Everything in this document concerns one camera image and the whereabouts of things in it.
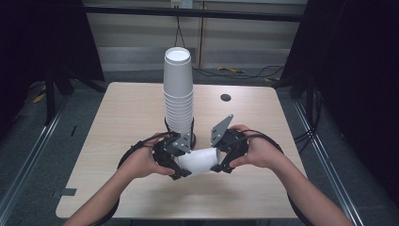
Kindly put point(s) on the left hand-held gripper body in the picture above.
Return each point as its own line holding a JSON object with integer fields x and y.
{"x": 166, "y": 153}

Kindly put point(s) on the person's left hand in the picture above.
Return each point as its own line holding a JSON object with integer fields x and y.
{"x": 141, "y": 161}

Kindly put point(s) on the black horizontal bar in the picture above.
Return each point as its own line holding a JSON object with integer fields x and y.
{"x": 194, "y": 13}

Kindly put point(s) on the black floor tape strip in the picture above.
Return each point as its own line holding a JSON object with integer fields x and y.
{"x": 73, "y": 131}
{"x": 67, "y": 192}

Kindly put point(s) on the white wall socket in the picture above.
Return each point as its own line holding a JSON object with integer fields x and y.
{"x": 182, "y": 3}

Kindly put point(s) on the yellow floor scrap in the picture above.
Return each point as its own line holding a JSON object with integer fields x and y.
{"x": 39, "y": 98}
{"x": 230, "y": 69}

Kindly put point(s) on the single white paper cup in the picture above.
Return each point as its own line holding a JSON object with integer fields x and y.
{"x": 199, "y": 161}

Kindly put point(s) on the black curtain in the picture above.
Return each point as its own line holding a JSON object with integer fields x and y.
{"x": 354, "y": 78}
{"x": 37, "y": 40}

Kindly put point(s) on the black metal stand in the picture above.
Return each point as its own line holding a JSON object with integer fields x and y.
{"x": 50, "y": 94}

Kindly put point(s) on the person's right hand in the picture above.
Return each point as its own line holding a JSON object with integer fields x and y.
{"x": 262, "y": 152}

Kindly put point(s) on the black round table grommet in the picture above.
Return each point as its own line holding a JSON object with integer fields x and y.
{"x": 225, "y": 97}

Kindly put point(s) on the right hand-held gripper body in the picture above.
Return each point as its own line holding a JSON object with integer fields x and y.
{"x": 232, "y": 142}

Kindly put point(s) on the stack of white paper cups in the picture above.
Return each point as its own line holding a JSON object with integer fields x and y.
{"x": 178, "y": 91}

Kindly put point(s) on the metal floor rail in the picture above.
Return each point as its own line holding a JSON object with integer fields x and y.
{"x": 29, "y": 157}
{"x": 329, "y": 163}

